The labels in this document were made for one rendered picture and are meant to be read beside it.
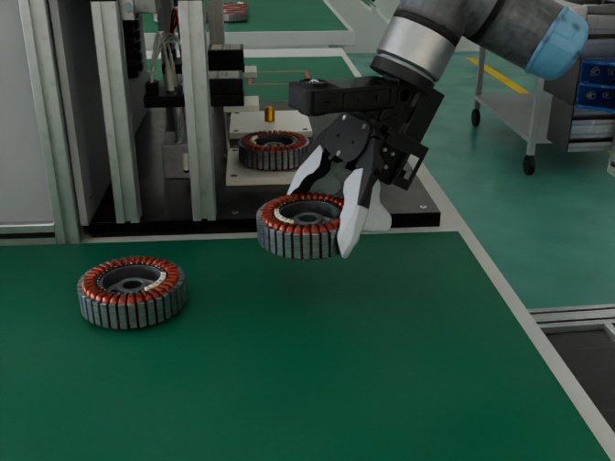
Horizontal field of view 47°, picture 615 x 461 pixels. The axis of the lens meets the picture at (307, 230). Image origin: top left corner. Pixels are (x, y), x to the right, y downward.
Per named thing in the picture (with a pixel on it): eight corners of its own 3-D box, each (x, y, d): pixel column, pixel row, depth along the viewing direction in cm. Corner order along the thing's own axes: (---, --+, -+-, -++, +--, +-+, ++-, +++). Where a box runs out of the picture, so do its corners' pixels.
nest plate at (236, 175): (317, 153, 121) (317, 145, 120) (326, 183, 107) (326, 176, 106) (228, 155, 120) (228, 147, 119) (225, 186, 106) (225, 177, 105)
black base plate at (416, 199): (367, 109, 156) (368, 99, 155) (439, 226, 98) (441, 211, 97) (150, 113, 152) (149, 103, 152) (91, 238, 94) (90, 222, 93)
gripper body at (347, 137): (405, 198, 77) (458, 96, 76) (348, 171, 72) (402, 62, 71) (368, 176, 84) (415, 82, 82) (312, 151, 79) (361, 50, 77)
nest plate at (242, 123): (306, 115, 143) (306, 110, 142) (312, 137, 129) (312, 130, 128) (231, 117, 142) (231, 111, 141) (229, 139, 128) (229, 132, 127)
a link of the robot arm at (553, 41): (571, 11, 82) (490, -34, 81) (605, 25, 72) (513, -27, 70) (533, 71, 85) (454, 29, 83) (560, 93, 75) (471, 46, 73)
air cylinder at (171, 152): (200, 162, 116) (198, 130, 114) (197, 178, 109) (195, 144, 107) (168, 163, 115) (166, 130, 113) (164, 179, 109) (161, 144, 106)
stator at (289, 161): (309, 150, 118) (309, 128, 116) (309, 172, 108) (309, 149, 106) (242, 150, 118) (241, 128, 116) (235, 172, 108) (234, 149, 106)
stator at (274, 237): (328, 211, 85) (328, 183, 83) (379, 247, 76) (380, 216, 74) (242, 232, 80) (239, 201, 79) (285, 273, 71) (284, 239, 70)
